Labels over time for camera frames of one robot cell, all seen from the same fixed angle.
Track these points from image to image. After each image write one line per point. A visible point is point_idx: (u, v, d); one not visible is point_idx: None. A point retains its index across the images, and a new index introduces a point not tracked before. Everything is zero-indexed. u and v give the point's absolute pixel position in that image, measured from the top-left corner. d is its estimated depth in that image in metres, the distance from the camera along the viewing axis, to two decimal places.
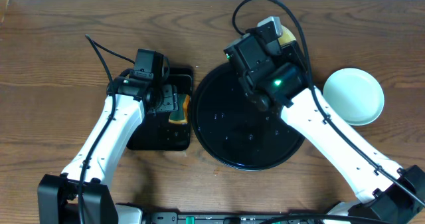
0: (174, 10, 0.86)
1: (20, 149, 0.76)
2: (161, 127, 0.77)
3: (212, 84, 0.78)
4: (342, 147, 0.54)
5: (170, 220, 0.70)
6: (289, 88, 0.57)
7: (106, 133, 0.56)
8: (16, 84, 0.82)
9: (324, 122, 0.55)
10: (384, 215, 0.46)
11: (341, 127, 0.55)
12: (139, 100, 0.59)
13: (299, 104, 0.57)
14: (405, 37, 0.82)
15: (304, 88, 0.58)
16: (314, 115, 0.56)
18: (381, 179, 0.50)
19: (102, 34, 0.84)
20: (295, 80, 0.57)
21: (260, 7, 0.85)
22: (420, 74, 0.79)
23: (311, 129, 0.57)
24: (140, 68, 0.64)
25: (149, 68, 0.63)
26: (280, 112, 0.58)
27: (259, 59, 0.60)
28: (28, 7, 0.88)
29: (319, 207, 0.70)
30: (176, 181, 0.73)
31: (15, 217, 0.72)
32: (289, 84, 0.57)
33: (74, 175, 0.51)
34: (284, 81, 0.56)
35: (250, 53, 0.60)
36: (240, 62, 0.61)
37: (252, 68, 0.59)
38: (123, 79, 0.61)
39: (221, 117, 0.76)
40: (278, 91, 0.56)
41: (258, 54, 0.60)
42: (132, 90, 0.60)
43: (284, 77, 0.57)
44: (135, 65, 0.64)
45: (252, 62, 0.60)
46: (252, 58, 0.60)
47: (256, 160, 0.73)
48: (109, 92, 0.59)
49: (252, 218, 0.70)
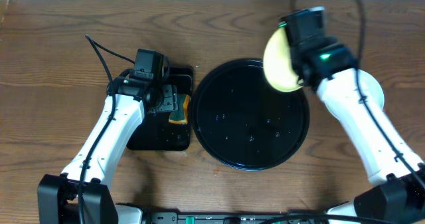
0: (174, 10, 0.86)
1: (20, 149, 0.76)
2: (164, 131, 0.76)
3: (212, 84, 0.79)
4: (369, 129, 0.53)
5: (170, 220, 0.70)
6: (336, 64, 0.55)
7: (106, 132, 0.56)
8: (16, 84, 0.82)
9: (359, 103, 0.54)
10: (392, 198, 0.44)
11: (375, 112, 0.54)
12: (139, 100, 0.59)
13: (339, 81, 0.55)
14: (405, 37, 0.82)
15: (350, 68, 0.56)
16: (352, 94, 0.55)
18: (400, 167, 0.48)
19: (102, 34, 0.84)
20: (342, 58, 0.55)
21: (260, 7, 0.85)
22: (420, 74, 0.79)
23: (342, 107, 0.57)
24: (140, 68, 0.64)
25: (149, 68, 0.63)
26: (319, 86, 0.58)
27: (314, 32, 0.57)
28: (28, 7, 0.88)
29: (319, 207, 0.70)
30: (176, 181, 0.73)
31: (15, 217, 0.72)
32: (337, 58, 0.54)
33: (74, 175, 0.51)
34: (333, 54, 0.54)
35: (306, 24, 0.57)
36: (291, 32, 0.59)
37: (303, 38, 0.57)
38: (123, 79, 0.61)
39: (222, 117, 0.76)
40: (324, 62, 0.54)
41: (313, 28, 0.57)
42: (132, 90, 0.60)
43: (335, 52, 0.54)
44: (135, 65, 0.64)
45: (303, 34, 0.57)
46: (306, 28, 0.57)
47: (256, 160, 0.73)
48: (109, 92, 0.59)
49: (252, 218, 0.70)
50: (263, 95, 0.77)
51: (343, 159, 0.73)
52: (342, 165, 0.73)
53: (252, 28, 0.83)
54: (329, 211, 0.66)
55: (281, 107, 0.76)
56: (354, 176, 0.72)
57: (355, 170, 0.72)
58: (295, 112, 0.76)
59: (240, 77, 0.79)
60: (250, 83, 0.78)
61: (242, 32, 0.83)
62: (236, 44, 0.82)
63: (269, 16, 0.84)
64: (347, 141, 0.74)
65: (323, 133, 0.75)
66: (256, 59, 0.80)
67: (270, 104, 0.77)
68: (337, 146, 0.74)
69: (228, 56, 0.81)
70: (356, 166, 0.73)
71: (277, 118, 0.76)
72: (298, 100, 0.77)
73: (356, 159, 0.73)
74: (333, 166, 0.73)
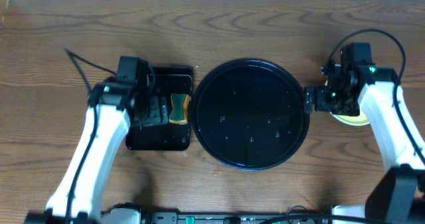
0: (174, 9, 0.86)
1: (20, 149, 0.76)
2: (174, 137, 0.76)
3: (212, 84, 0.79)
4: (398, 129, 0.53)
5: (170, 220, 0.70)
6: (382, 78, 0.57)
7: (90, 153, 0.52)
8: (16, 83, 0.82)
9: (392, 106, 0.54)
10: (400, 182, 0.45)
11: (406, 116, 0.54)
12: (123, 110, 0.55)
13: (379, 88, 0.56)
14: (405, 36, 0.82)
15: (391, 82, 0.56)
16: (386, 100, 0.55)
18: (414, 159, 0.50)
19: (103, 34, 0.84)
20: (388, 74, 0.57)
21: (260, 7, 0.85)
22: (420, 74, 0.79)
23: (376, 109, 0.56)
24: (123, 75, 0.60)
25: (133, 75, 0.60)
26: (360, 93, 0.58)
27: (367, 58, 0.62)
28: (28, 6, 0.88)
29: (319, 207, 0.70)
30: (176, 181, 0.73)
31: (14, 216, 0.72)
32: (382, 76, 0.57)
33: (58, 209, 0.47)
34: (376, 72, 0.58)
35: (360, 48, 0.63)
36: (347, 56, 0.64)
37: (356, 60, 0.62)
38: (103, 86, 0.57)
39: (223, 118, 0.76)
40: (370, 75, 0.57)
41: (368, 54, 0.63)
42: (113, 98, 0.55)
43: (379, 68, 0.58)
44: (117, 72, 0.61)
45: (357, 57, 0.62)
46: (361, 52, 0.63)
47: (256, 161, 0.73)
48: (90, 103, 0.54)
49: (251, 218, 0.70)
50: (263, 96, 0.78)
51: (343, 159, 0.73)
52: (342, 165, 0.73)
53: (252, 28, 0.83)
54: (336, 208, 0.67)
55: (281, 107, 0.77)
56: (354, 175, 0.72)
57: (355, 170, 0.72)
58: (295, 112, 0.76)
59: (240, 77, 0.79)
60: (250, 84, 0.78)
61: (242, 32, 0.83)
62: (236, 44, 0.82)
63: (270, 16, 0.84)
64: (347, 140, 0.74)
65: (324, 133, 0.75)
66: (256, 59, 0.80)
67: (271, 104, 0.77)
68: (338, 145, 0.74)
69: (228, 56, 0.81)
70: (356, 166, 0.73)
71: (278, 119, 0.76)
72: (298, 100, 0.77)
73: (356, 159, 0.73)
74: (333, 166, 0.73)
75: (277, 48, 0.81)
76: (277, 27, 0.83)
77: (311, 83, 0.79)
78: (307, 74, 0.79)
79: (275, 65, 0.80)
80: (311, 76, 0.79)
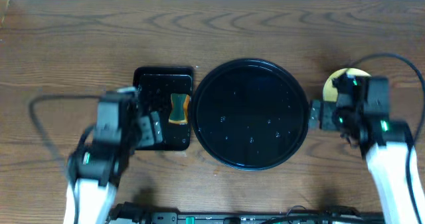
0: (174, 10, 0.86)
1: (20, 149, 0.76)
2: (174, 137, 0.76)
3: (212, 84, 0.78)
4: (408, 207, 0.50)
5: (170, 220, 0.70)
6: (396, 137, 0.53)
7: None
8: (16, 84, 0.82)
9: (405, 183, 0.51)
10: None
11: (418, 192, 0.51)
12: (103, 181, 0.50)
13: (391, 154, 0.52)
14: (405, 37, 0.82)
15: (406, 145, 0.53)
16: (400, 171, 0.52)
18: None
19: (103, 34, 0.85)
20: (402, 133, 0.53)
21: (260, 8, 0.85)
22: (420, 74, 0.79)
23: (388, 182, 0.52)
24: (103, 125, 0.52)
25: (115, 127, 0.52)
26: (369, 152, 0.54)
27: (382, 100, 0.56)
28: (28, 7, 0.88)
29: (319, 207, 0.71)
30: (176, 181, 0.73)
31: (15, 216, 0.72)
32: (395, 135, 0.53)
33: None
34: (390, 131, 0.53)
35: (376, 89, 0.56)
36: (362, 93, 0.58)
37: (370, 102, 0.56)
38: (84, 149, 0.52)
39: (224, 118, 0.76)
40: (382, 133, 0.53)
41: (384, 96, 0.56)
42: (95, 165, 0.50)
43: (393, 124, 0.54)
44: (97, 121, 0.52)
45: (372, 99, 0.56)
46: (376, 94, 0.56)
47: (256, 161, 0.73)
48: (70, 174, 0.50)
49: (251, 218, 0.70)
50: (263, 96, 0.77)
51: (342, 159, 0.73)
52: (342, 165, 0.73)
53: (252, 28, 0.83)
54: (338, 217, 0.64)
55: (281, 108, 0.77)
56: (353, 175, 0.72)
57: (354, 170, 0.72)
58: (294, 112, 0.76)
59: (240, 77, 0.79)
60: (250, 84, 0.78)
61: (242, 32, 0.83)
62: (236, 44, 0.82)
63: (270, 16, 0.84)
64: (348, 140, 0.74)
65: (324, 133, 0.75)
66: (256, 59, 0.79)
67: (271, 105, 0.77)
68: (338, 146, 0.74)
69: (228, 56, 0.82)
70: (356, 166, 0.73)
71: (278, 119, 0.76)
72: (298, 100, 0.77)
73: (356, 159, 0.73)
74: (333, 166, 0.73)
75: (277, 48, 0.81)
76: (277, 28, 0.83)
77: (312, 82, 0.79)
78: (307, 74, 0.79)
79: (275, 65, 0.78)
80: (311, 76, 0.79)
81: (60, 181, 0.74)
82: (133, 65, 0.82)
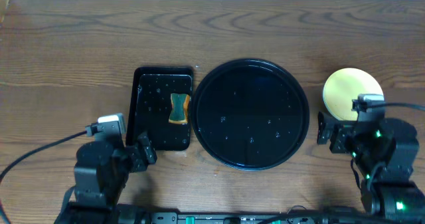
0: (174, 9, 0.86)
1: (20, 149, 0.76)
2: (174, 137, 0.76)
3: (212, 84, 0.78)
4: None
5: (170, 220, 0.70)
6: (409, 215, 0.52)
7: None
8: (16, 84, 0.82)
9: None
10: None
11: None
12: None
13: None
14: (405, 36, 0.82)
15: None
16: None
18: None
19: (103, 34, 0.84)
20: (419, 213, 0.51)
21: (260, 7, 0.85)
22: (420, 74, 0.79)
23: None
24: (85, 189, 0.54)
25: (95, 189, 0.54)
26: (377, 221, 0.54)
27: (404, 165, 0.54)
28: (28, 6, 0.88)
29: (319, 207, 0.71)
30: (176, 181, 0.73)
31: (14, 217, 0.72)
32: (409, 212, 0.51)
33: None
34: (406, 210, 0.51)
35: (400, 155, 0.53)
36: (383, 151, 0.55)
37: (389, 168, 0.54)
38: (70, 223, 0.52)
39: (224, 119, 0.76)
40: (396, 213, 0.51)
41: (408, 161, 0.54)
42: None
43: (410, 203, 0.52)
44: (78, 185, 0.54)
45: (394, 164, 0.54)
46: (398, 160, 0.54)
47: (256, 160, 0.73)
48: None
49: (251, 218, 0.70)
50: (263, 96, 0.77)
51: (342, 159, 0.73)
52: (342, 165, 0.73)
53: (252, 28, 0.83)
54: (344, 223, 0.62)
55: (281, 108, 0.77)
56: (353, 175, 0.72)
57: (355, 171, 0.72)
58: (294, 112, 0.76)
59: (240, 77, 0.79)
60: (250, 84, 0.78)
61: (242, 32, 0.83)
62: (236, 43, 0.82)
63: (270, 16, 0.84)
64: None
65: None
66: (257, 59, 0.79)
67: (271, 106, 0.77)
68: None
69: (228, 56, 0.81)
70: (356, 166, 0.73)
71: (278, 119, 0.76)
72: (298, 100, 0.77)
73: None
74: (333, 166, 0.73)
75: (277, 48, 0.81)
76: (277, 27, 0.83)
77: (312, 82, 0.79)
78: (307, 74, 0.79)
79: (275, 65, 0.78)
80: (311, 76, 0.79)
81: (60, 181, 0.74)
82: (133, 65, 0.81)
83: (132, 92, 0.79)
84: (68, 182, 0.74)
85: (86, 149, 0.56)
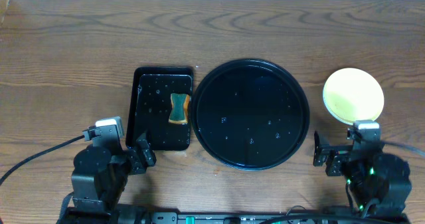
0: (174, 9, 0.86)
1: (20, 148, 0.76)
2: (174, 137, 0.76)
3: (212, 84, 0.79)
4: None
5: (170, 220, 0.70)
6: None
7: None
8: (16, 84, 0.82)
9: None
10: None
11: None
12: None
13: None
14: (405, 37, 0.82)
15: None
16: None
18: None
19: (103, 34, 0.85)
20: None
21: (260, 8, 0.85)
22: (420, 74, 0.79)
23: None
24: (83, 195, 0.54)
25: (93, 195, 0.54)
26: None
27: (397, 204, 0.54)
28: (28, 6, 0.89)
29: (319, 208, 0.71)
30: (177, 181, 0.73)
31: (14, 217, 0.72)
32: None
33: None
34: None
35: (391, 195, 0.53)
36: (376, 187, 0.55)
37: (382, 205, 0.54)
38: None
39: (224, 119, 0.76)
40: None
41: (400, 200, 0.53)
42: None
43: None
44: (75, 191, 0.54)
45: (386, 203, 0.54)
46: (392, 199, 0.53)
47: (256, 161, 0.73)
48: None
49: (251, 218, 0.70)
50: (263, 96, 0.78)
51: None
52: None
53: (252, 28, 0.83)
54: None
55: (281, 108, 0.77)
56: None
57: None
58: (295, 112, 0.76)
59: (240, 77, 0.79)
60: (250, 84, 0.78)
61: (242, 32, 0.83)
62: (236, 44, 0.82)
63: (269, 16, 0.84)
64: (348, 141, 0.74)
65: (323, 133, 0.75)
66: (257, 59, 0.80)
67: (271, 106, 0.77)
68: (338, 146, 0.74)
69: (227, 56, 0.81)
70: None
71: (278, 119, 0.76)
72: (298, 100, 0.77)
73: None
74: None
75: (277, 48, 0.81)
76: (277, 27, 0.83)
77: (312, 83, 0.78)
78: (307, 74, 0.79)
79: (275, 65, 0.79)
80: (311, 76, 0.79)
81: (60, 180, 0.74)
82: (133, 65, 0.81)
83: (132, 92, 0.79)
84: (68, 181, 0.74)
85: (82, 155, 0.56)
